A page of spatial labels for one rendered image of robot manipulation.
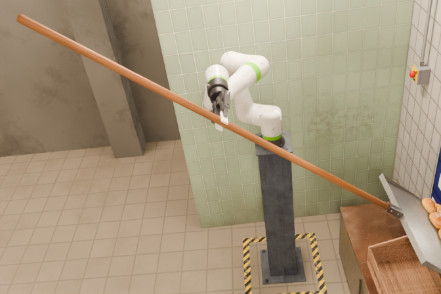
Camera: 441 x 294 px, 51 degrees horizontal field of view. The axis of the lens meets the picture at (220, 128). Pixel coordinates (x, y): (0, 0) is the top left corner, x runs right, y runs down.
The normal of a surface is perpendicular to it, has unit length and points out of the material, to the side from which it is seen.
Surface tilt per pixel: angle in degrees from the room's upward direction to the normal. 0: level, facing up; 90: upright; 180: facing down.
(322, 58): 90
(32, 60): 90
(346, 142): 90
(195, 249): 0
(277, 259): 90
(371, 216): 0
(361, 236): 0
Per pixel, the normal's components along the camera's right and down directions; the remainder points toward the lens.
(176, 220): -0.12, -0.81
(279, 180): 0.00, 0.58
